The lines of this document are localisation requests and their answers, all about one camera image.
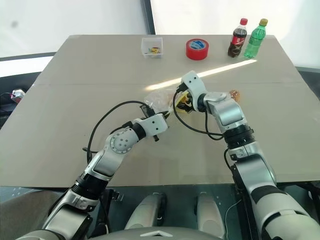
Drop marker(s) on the grey rounded robot foot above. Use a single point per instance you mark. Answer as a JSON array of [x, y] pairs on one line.
[[147, 212], [210, 213]]

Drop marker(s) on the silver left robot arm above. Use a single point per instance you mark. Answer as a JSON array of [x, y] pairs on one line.
[[113, 160]]

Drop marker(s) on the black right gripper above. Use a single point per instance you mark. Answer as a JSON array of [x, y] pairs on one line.
[[192, 101]]

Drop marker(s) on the clear plastic bag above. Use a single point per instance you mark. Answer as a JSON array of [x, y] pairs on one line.
[[157, 99]]

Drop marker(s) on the green bottle yellow cap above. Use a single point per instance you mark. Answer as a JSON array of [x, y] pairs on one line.
[[255, 38]]

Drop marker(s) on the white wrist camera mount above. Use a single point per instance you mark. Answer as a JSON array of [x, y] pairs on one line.
[[154, 124], [194, 83]]

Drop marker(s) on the red tape roll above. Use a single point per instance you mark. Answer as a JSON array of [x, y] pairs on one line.
[[197, 49]]

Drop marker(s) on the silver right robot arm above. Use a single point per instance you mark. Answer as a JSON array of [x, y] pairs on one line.
[[252, 160]]

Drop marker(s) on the small coloured clips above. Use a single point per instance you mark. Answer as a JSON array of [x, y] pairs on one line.
[[153, 50]]

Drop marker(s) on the cola bottle red cap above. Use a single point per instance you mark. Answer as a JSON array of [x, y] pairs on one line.
[[237, 37]]

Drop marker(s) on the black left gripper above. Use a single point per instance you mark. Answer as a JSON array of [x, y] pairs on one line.
[[147, 110]]

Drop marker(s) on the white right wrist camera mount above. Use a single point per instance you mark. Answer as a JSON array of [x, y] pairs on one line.
[[194, 83]]

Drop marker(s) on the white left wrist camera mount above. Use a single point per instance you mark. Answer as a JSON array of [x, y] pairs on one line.
[[154, 124]]

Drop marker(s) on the black vertical post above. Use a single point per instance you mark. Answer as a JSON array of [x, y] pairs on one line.
[[150, 17]]

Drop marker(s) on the silver robot torso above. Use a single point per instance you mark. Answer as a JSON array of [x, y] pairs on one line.
[[150, 233]]

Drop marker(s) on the red white small device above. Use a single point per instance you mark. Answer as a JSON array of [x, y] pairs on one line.
[[18, 95]]

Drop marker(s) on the white plastic box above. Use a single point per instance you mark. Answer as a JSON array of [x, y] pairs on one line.
[[152, 47]]

